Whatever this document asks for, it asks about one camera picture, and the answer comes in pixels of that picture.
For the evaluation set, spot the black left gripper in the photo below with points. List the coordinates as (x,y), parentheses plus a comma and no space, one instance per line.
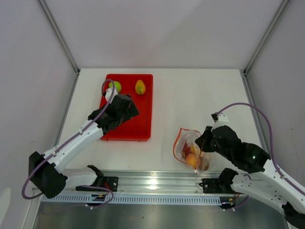
(131,112)

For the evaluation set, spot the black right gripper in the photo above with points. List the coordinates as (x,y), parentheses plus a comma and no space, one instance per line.
(202,141)

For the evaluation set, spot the green apple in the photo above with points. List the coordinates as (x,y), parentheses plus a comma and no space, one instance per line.
(116,84)

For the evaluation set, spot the red plastic tray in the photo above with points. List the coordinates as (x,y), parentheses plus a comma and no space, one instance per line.
(139,127)

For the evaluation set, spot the yellow green mango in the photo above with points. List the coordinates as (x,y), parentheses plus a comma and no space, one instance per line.
(140,87)

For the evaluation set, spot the brown kiwi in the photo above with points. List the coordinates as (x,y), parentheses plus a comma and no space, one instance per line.
(204,163)

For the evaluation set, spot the orange yellow fruit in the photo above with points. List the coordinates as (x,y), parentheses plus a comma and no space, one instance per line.
(195,149)

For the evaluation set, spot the pink peach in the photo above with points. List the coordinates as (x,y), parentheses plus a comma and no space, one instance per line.
(191,159)

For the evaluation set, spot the red grape bunch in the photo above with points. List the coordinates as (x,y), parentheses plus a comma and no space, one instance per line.
(186,150)

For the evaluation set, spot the clear zip top bag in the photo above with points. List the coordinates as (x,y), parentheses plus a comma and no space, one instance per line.
(189,136)

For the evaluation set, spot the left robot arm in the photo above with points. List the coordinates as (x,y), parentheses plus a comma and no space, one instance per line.
(46,170)

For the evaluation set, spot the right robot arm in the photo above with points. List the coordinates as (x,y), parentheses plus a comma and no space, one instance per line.
(252,159)

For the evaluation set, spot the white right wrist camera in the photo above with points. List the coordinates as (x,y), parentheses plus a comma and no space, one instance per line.
(219,120)

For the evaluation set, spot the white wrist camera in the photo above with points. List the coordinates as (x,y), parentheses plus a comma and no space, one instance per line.
(219,120)
(109,94)

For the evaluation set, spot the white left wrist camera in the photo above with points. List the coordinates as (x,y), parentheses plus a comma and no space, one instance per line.
(109,94)

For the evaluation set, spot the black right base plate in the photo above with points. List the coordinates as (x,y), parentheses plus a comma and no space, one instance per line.
(217,186)

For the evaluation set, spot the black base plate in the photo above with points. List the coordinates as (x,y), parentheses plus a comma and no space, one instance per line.
(109,183)
(217,186)

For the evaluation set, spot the aluminium front rail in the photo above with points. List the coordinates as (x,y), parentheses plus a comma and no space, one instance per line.
(158,183)

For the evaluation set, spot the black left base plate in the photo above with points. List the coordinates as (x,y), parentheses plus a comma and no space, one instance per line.
(109,183)

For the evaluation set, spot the white slotted cable duct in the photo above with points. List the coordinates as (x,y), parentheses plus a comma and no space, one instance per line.
(136,199)

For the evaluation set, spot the left aluminium frame post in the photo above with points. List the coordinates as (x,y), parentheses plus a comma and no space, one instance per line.
(57,33)

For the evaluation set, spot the aluminium frame post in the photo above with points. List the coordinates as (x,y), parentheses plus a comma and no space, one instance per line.
(57,33)
(267,35)

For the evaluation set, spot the right aluminium frame post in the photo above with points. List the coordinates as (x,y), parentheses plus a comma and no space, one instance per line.
(267,35)

